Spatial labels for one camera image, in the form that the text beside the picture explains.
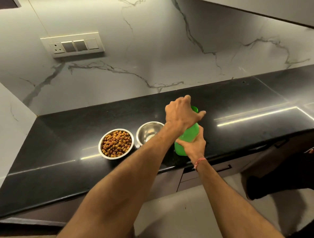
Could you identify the person's right forearm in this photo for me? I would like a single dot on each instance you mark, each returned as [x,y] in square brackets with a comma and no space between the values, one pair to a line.
[228,206]

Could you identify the brown base cabinet door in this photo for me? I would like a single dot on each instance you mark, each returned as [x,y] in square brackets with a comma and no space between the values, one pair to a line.
[49,210]
[166,181]

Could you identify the steel water bowl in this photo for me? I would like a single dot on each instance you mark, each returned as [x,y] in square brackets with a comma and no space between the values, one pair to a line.
[149,130]

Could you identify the black door frame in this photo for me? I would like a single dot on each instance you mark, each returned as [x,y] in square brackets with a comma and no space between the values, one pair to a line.
[24,230]

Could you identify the steel food bowl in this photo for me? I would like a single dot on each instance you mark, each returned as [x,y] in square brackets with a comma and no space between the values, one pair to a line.
[101,153]

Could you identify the brown drawer front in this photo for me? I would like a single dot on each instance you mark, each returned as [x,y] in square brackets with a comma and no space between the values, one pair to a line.
[269,154]
[189,184]
[235,163]

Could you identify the green water bottle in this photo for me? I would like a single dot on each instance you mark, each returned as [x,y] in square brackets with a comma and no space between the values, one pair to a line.
[190,133]

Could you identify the brown wall cabinet door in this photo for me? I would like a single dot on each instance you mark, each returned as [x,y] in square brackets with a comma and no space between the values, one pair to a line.
[7,3]
[269,7]

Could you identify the person's right hand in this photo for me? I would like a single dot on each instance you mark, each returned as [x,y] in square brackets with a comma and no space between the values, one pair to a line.
[196,148]

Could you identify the person's left hand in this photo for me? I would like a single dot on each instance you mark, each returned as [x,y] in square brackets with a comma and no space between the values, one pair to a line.
[180,112]

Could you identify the white switch panel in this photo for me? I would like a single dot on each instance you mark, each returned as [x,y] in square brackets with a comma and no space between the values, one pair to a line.
[98,36]

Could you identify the person's left forearm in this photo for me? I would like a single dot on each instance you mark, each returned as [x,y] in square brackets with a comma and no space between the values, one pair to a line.
[122,191]

